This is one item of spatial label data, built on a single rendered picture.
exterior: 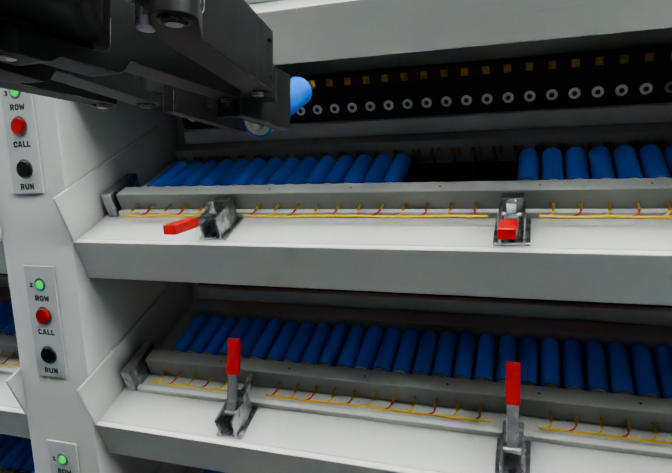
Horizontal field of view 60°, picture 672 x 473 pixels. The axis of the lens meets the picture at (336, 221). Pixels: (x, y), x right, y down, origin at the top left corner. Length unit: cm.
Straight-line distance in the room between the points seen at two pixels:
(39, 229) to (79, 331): 11
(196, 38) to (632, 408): 49
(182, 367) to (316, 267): 24
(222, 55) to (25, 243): 52
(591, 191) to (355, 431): 30
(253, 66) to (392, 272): 31
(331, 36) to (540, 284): 26
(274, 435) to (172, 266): 19
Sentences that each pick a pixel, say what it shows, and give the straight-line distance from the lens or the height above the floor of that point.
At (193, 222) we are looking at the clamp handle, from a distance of 51.
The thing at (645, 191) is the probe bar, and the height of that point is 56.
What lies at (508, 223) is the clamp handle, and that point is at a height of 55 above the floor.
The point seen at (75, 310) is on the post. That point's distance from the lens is 66.
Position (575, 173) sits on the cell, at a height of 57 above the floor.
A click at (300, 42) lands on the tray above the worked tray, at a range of 50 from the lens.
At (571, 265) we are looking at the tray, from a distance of 47.
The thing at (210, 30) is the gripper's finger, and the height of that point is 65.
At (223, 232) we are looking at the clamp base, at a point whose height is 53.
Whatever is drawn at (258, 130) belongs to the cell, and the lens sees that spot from 32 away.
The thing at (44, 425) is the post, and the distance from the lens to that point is 75.
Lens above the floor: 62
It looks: 9 degrees down
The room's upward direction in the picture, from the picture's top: 3 degrees counter-clockwise
